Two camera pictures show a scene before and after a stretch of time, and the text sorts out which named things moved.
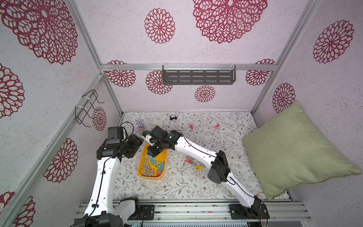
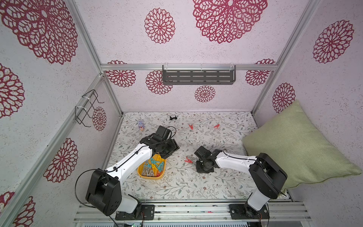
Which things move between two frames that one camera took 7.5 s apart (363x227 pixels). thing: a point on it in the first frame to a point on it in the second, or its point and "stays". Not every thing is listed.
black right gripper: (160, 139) to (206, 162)
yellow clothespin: (159, 158) stays
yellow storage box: (152, 168) stays
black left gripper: (136, 141) to (174, 146)
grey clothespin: (147, 171) stays
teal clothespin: (160, 167) stays
